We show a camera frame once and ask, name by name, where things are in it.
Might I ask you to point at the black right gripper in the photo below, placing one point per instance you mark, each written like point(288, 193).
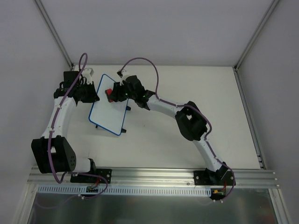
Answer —
point(119, 92)

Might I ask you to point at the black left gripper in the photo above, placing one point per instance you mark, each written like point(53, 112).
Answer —
point(88, 94)

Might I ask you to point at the red black whiteboard eraser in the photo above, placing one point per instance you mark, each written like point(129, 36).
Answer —
point(108, 92)

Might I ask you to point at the blue framed whiteboard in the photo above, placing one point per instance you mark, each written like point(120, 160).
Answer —
point(108, 116)

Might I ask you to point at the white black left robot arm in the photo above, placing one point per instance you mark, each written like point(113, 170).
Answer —
point(54, 137)

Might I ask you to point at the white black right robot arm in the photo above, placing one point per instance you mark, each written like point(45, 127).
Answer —
point(192, 125)

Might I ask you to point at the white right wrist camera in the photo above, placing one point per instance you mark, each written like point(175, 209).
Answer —
point(123, 74)

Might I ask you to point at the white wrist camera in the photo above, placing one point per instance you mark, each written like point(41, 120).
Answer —
point(123, 74)
point(87, 74)

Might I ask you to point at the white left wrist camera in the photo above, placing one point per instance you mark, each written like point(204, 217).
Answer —
point(87, 74)

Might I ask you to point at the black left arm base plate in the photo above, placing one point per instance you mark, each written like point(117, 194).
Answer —
point(100, 175)

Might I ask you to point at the aluminium mounting rail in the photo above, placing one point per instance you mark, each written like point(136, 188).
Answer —
point(183, 177)

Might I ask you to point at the white slotted cable duct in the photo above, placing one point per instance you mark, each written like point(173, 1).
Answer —
point(125, 190)

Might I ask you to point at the left aluminium frame post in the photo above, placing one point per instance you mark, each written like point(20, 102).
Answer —
point(50, 26)

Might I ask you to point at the aluminium frame post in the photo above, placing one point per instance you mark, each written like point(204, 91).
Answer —
point(50, 26)
point(266, 16)

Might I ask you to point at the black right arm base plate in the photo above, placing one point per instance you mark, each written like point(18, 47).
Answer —
point(210, 178)

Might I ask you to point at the right aluminium frame post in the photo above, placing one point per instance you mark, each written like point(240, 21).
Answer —
point(266, 16)

